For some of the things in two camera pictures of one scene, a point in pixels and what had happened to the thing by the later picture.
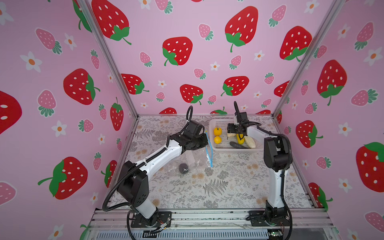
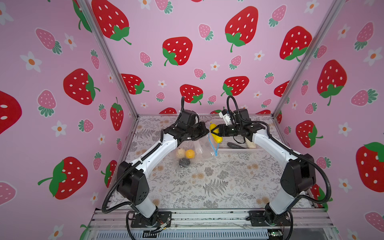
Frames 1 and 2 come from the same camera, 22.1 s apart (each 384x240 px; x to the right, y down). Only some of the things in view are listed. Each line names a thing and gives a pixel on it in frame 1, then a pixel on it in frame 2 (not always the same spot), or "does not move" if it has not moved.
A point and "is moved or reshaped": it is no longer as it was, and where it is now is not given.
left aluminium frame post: (93, 18) does not move
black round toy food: (183, 168) -> (184, 162)
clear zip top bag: (191, 161) is moved or reshaped
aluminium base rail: (307, 224) does not move
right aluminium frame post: (323, 31) does not move
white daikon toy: (250, 141) does not move
